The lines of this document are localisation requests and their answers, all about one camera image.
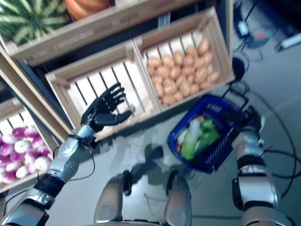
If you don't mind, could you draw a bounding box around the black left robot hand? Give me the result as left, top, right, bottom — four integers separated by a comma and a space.
81, 82, 133, 132

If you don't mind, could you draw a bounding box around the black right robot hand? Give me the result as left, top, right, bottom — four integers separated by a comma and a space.
221, 105, 261, 129

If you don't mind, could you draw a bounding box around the blue plastic shopping basket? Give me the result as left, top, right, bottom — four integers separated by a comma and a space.
166, 81, 250, 175

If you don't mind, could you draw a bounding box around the tan potato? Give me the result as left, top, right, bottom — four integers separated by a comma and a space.
197, 37, 211, 56
194, 65, 210, 83
163, 80, 177, 95
154, 82, 165, 98
185, 46, 197, 58
162, 95, 176, 105
208, 71, 221, 83
178, 81, 192, 97

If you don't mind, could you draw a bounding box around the large wooden display shelf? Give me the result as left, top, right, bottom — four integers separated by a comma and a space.
0, 0, 236, 143

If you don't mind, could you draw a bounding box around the purple white onion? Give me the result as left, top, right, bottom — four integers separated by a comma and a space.
1, 134, 17, 145
11, 127, 26, 139
14, 140, 30, 153
24, 127, 40, 138
30, 137, 45, 148

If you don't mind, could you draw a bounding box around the grey box red label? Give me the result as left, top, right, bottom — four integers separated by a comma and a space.
249, 29, 271, 47

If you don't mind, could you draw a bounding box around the black power adapter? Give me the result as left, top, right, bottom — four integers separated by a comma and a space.
236, 21, 250, 36

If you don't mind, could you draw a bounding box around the small orange pumpkin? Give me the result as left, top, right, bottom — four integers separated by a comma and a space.
64, 0, 116, 21

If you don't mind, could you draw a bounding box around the small shelf price label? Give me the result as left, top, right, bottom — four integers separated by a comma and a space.
158, 13, 171, 25

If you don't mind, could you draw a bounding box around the green striped pumpkin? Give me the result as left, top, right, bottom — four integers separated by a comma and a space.
0, 0, 69, 45

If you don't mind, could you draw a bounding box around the grey robot waist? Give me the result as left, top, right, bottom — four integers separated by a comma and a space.
98, 220, 165, 226

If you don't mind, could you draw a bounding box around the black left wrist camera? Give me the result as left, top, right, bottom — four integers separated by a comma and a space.
79, 134, 98, 148

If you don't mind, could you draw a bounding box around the black cable coil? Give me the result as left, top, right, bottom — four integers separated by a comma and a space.
231, 55, 250, 78

